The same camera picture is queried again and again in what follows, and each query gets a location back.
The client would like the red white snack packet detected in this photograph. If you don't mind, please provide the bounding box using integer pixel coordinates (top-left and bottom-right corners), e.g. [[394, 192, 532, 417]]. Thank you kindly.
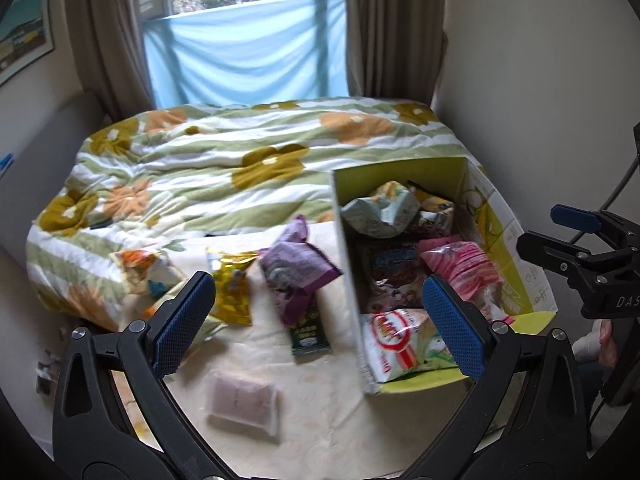
[[359, 308, 458, 395]]

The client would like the pink white snack packet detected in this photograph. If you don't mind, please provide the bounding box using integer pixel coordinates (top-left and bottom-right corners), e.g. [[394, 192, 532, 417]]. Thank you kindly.
[[470, 285, 516, 326]]

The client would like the yellow dark snack packet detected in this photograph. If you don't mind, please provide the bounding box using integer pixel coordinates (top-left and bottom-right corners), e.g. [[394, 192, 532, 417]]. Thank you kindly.
[[407, 180, 456, 212]]

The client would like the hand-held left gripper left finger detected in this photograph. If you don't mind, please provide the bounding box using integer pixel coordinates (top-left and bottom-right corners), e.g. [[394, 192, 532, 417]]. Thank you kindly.
[[52, 271, 223, 480]]

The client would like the black cable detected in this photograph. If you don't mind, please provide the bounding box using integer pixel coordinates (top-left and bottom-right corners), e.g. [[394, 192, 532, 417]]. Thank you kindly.
[[595, 122, 640, 213]]

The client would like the person's right hand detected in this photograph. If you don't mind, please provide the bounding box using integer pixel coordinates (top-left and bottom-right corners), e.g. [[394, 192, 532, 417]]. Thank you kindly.
[[597, 320, 619, 367]]

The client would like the clear wrapped snack packet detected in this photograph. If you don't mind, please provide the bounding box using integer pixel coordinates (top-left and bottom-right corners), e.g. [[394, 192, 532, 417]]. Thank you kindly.
[[206, 370, 280, 436]]

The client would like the light blue window cloth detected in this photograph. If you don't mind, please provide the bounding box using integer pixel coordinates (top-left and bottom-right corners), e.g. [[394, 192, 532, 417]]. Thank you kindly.
[[144, 0, 351, 110]]

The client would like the white orange snack packet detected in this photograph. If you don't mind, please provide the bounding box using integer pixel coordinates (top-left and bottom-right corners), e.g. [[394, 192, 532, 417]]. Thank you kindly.
[[110, 249, 188, 296]]

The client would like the gold snack packet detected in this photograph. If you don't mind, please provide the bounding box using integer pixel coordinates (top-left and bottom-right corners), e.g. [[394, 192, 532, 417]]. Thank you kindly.
[[206, 247, 260, 327]]

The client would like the floral striped blanket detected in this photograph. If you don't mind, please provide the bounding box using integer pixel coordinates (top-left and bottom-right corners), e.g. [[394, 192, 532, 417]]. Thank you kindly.
[[26, 97, 473, 331]]

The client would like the grey bed headboard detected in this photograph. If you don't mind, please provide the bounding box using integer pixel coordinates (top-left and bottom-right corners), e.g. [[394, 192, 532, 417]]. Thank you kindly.
[[0, 91, 108, 271]]

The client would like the purple snack packet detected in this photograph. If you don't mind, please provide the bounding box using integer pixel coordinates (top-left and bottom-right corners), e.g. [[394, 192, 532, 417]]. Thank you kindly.
[[259, 215, 343, 328]]

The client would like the pale snack packet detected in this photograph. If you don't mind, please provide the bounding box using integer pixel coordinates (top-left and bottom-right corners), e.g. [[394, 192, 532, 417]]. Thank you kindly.
[[341, 180, 420, 236]]

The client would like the cartoon print snack packet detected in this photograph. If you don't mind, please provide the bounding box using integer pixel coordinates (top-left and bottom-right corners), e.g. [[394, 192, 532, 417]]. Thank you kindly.
[[367, 242, 431, 313]]

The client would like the brown curtain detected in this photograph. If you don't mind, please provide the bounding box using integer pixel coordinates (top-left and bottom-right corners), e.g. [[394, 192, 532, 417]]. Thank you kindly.
[[62, 0, 156, 121], [347, 0, 448, 106]]

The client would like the yellow-green cardboard box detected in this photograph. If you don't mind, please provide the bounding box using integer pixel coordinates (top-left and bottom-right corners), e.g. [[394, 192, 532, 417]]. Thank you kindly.
[[332, 156, 558, 396]]

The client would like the framed wall picture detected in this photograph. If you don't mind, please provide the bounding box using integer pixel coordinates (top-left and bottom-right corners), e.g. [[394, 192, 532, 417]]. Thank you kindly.
[[0, 0, 55, 86]]

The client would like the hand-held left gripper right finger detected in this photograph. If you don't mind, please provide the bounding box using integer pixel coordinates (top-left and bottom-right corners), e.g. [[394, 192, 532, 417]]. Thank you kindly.
[[422, 275, 588, 480]]

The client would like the dark green snack packet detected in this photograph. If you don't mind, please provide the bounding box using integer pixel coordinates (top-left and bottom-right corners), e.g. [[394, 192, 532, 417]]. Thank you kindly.
[[291, 295, 332, 357]]

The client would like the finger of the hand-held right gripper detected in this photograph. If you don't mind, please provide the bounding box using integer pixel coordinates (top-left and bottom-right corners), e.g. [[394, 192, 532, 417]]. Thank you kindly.
[[516, 230, 632, 287], [550, 204, 640, 252]]

